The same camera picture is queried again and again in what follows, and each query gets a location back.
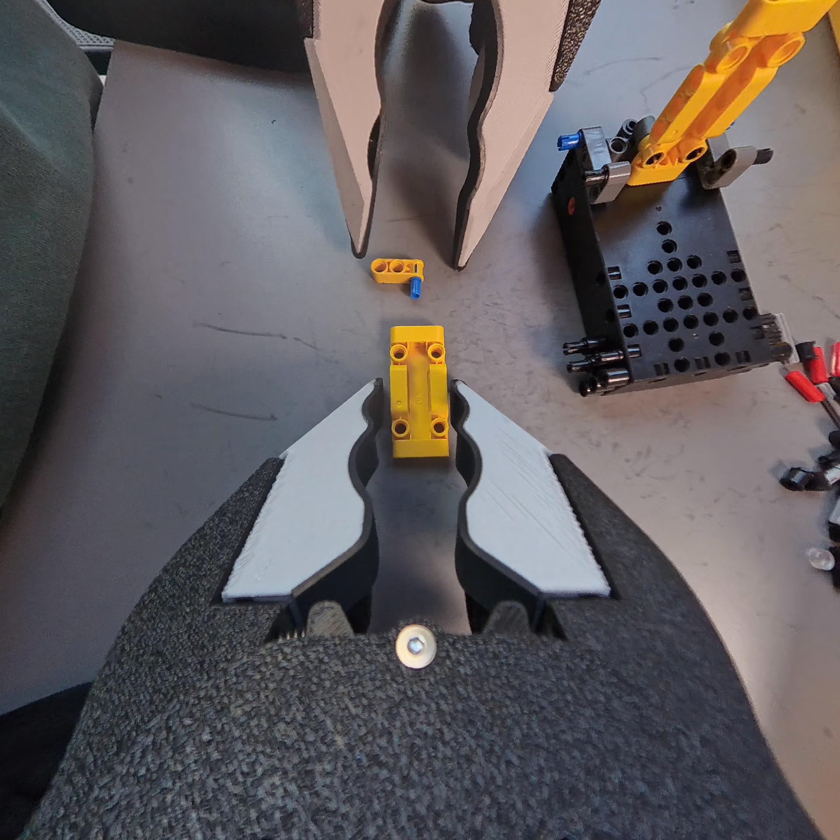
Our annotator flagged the pile of loose lego pieces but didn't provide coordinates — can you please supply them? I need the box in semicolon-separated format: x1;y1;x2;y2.
781;339;840;572

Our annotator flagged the yellow lego panel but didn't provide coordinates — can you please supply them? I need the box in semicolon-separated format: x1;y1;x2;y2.
389;325;455;460

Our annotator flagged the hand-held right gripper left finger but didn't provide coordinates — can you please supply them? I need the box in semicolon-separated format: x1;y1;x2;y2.
224;381;384;602

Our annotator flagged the black mesh chair armrest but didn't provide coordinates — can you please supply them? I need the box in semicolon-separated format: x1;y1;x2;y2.
53;0;309;73

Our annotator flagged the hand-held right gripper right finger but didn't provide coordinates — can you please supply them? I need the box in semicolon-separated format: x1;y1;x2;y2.
451;381;614;602

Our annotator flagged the black lego model yellow beam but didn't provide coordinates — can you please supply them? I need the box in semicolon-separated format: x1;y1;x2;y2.
549;0;804;397

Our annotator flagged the small yellow lego beam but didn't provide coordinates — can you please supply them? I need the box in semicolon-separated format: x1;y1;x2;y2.
371;258;424;287

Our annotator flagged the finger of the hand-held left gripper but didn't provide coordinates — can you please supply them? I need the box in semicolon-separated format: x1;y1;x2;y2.
453;0;572;270
305;0;388;257

